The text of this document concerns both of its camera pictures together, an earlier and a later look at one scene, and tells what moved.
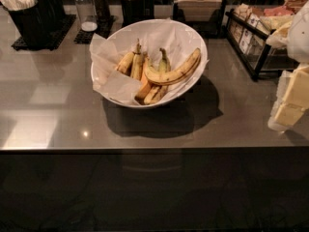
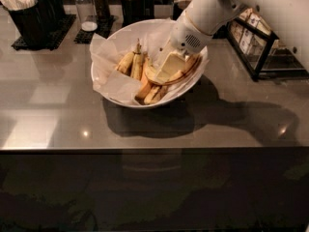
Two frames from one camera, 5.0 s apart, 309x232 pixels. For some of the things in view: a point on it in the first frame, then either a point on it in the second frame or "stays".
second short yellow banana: [137, 64] stays
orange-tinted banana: [145, 84] stays
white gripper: [299, 39] → [185, 39]
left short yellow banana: [125, 64] stays
